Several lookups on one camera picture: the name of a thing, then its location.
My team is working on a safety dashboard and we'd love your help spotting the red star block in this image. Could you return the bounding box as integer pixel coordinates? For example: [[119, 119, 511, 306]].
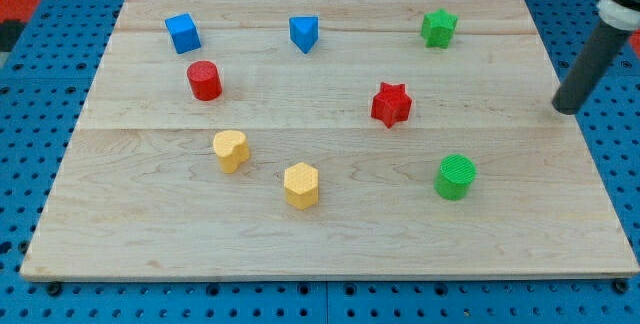
[[371, 82, 412, 128]]

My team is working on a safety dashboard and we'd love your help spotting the blue triangle block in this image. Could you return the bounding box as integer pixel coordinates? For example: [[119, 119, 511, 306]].
[[289, 16, 319, 54]]

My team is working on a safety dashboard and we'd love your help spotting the green star block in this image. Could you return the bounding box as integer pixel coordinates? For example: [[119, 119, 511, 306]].
[[420, 8, 458, 49]]

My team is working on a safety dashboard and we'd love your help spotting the wooden board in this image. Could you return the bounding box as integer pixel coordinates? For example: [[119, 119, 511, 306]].
[[21, 0, 639, 282]]

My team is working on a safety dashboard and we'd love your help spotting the yellow hexagon block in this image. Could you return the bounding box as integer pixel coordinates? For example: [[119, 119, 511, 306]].
[[284, 162, 319, 210]]

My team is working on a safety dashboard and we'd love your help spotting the yellow heart block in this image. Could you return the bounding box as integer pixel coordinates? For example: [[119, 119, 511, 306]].
[[212, 130, 251, 174]]

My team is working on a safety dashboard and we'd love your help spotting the red cylinder block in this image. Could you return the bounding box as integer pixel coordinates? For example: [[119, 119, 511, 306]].
[[186, 60, 222, 101]]

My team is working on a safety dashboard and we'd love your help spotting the green cylinder block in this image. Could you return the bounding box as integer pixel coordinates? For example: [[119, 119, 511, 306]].
[[434, 154, 477, 201]]

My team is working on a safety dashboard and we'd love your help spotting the blue cube block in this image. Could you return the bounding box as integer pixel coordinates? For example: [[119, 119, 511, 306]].
[[164, 13, 201, 54]]

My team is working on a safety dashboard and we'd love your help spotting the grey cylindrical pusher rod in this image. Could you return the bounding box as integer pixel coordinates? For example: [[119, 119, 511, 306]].
[[551, 20, 633, 115]]

